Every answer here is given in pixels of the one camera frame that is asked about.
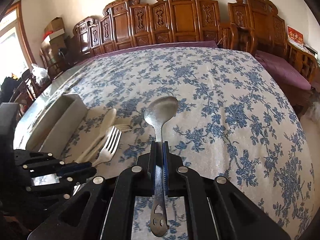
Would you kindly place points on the cream plastic spoon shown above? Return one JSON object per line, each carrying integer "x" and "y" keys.
{"x": 107, "y": 122}

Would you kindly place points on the blue floral tablecloth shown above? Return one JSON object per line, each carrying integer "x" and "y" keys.
{"x": 233, "y": 120}

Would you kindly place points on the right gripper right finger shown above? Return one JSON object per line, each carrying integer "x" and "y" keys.
{"x": 167, "y": 168}

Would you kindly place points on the wooden armchair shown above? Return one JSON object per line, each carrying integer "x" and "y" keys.
{"x": 234, "y": 37}

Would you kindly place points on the metal spoon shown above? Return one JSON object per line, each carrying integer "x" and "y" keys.
{"x": 157, "y": 114}

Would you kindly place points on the purple bench cushion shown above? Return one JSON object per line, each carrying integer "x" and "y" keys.
{"x": 160, "y": 46}

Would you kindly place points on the stacked cardboard boxes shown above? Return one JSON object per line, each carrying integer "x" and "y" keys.
{"x": 53, "y": 40}

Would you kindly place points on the red calendar card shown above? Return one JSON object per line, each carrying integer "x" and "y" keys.
{"x": 295, "y": 36}

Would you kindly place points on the carved wooden long bench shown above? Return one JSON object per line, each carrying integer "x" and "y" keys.
{"x": 129, "y": 24}

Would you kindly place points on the purple side cushion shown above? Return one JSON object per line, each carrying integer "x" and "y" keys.
{"x": 281, "y": 70}

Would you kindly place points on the white plastic bag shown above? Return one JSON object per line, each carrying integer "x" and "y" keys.
{"x": 40, "y": 74}

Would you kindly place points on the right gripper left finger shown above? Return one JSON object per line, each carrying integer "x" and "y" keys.
{"x": 152, "y": 168}

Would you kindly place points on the dark wooden chair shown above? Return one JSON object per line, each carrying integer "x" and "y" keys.
{"x": 27, "y": 90}

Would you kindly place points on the carved wooden side bench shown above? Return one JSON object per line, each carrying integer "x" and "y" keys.
{"x": 270, "y": 29}

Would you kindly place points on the cream plastic fork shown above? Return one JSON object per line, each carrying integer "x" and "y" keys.
{"x": 117, "y": 129}

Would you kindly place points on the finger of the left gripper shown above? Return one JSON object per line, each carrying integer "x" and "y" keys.
{"x": 72, "y": 168}
{"x": 80, "y": 176}

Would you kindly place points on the grey metal utensil tray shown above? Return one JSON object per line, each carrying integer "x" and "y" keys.
{"x": 52, "y": 130}

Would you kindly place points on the window with wooden frame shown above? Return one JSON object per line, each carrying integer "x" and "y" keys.
{"x": 16, "y": 55}

